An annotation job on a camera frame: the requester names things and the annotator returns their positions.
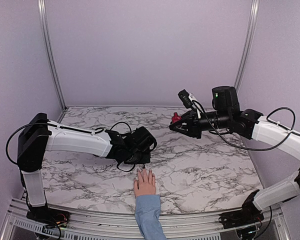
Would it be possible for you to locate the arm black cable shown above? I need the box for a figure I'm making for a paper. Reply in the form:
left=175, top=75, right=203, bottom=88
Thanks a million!
left=5, top=121, right=138, bottom=173
left=192, top=99, right=296, bottom=152

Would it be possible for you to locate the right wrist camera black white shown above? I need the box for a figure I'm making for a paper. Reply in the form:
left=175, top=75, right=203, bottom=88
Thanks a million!
left=178, top=89, right=201, bottom=119

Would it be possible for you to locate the right aluminium corner post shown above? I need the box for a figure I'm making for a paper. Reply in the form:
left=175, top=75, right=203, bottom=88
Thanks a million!
left=234, top=0, right=260, bottom=92

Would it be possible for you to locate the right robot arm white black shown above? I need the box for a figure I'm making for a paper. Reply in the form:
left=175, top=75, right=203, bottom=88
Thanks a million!
left=169, top=86, right=300, bottom=224

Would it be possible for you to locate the aluminium corner post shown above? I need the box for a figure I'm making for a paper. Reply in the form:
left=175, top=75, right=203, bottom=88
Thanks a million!
left=37, top=0, right=67, bottom=112
left=234, top=0, right=260, bottom=92

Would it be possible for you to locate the blue shirt sleeve forearm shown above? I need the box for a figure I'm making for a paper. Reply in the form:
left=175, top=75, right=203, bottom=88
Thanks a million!
left=135, top=194, right=167, bottom=240

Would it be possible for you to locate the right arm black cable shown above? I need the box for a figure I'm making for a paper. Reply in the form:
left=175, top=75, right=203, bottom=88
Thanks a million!
left=192, top=99, right=296, bottom=152

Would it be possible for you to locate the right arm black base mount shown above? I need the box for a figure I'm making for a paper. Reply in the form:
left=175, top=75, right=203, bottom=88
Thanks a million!
left=218, top=190, right=264, bottom=229

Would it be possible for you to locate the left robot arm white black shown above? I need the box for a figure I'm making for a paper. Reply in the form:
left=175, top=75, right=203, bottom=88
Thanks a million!
left=17, top=113, right=157, bottom=223

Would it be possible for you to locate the red nail polish bottle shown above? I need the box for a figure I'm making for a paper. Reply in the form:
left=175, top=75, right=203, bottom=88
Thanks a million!
left=171, top=112, right=182, bottom=124

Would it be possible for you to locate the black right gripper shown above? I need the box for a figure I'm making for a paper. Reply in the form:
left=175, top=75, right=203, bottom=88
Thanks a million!
left=169, top=107, right=231, bottom=139

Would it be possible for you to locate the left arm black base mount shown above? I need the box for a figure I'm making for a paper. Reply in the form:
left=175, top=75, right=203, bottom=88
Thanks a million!
left=26, top=197, right=70, bottom=228

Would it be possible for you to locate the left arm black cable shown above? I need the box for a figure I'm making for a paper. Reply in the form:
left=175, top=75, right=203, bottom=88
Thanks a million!
left=5, top=121, right=138, bottom=173

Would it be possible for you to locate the left aluminium corner post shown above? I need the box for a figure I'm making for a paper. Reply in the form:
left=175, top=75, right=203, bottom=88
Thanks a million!
left=37, top=0, right=67, bottom=112

